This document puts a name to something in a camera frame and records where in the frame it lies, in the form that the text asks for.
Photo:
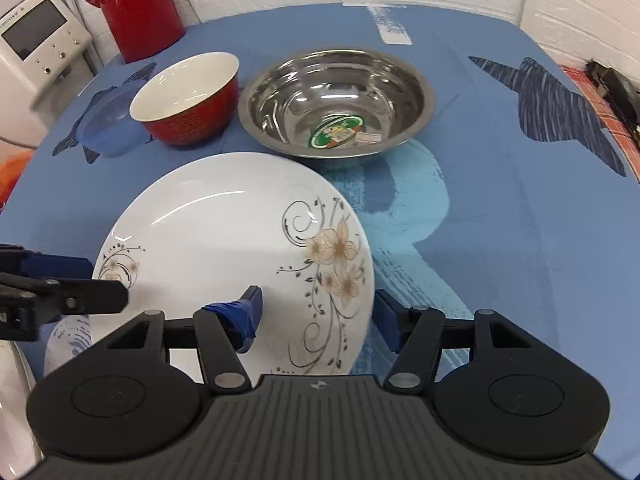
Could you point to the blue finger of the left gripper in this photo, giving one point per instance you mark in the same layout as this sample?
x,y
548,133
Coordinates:
x,y
19,264
88,297

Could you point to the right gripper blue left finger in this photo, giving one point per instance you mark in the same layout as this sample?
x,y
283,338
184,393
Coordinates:
x,y
240,318

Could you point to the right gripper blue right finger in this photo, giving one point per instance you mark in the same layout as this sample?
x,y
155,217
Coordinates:
x,y
394,321

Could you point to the white floral plate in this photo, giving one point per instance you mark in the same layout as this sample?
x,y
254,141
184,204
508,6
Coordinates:
x,y
209,229

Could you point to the white plate silver rim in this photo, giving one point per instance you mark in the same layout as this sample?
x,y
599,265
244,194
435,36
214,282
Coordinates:
x,y
19,449

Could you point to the blue plastic bowl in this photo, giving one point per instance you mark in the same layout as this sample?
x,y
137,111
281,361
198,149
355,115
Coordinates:
x,y
107,128

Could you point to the red ceramic bowl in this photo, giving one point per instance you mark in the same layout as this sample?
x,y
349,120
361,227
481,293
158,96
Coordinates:
x,y
191,101

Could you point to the stainless steel bowl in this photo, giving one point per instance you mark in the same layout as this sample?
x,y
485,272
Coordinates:
x,y
338,103

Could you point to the orange plastic basin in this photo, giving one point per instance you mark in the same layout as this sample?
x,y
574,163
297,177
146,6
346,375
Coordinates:
x,y
10,172

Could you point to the blue patterned tablecloth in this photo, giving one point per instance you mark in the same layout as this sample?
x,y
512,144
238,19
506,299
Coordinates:
x,y
470,214

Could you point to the white appliance with screen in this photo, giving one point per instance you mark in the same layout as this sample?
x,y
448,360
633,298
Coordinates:
x,y
43,68

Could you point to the red thermos jug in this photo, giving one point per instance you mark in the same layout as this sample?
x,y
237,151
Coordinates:
x,y
141,28

